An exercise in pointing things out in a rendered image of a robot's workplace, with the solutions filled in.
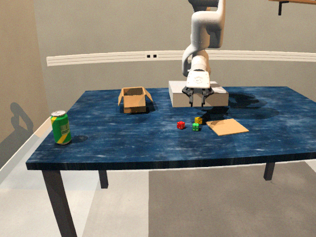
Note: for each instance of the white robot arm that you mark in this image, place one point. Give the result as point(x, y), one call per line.
point(207, 31)

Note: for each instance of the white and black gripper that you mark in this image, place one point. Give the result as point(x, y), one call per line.
point(199, 82)

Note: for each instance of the tan square mat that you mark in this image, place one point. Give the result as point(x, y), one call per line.
point(226, 127)

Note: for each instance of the yellow die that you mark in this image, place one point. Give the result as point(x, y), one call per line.
point(198, 120)

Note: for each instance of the red die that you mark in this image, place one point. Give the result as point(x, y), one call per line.
point(180, 125)

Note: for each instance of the green drink can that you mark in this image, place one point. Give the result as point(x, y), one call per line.
point(60, 127)

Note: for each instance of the green die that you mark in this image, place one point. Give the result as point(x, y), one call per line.
point(195, 127)

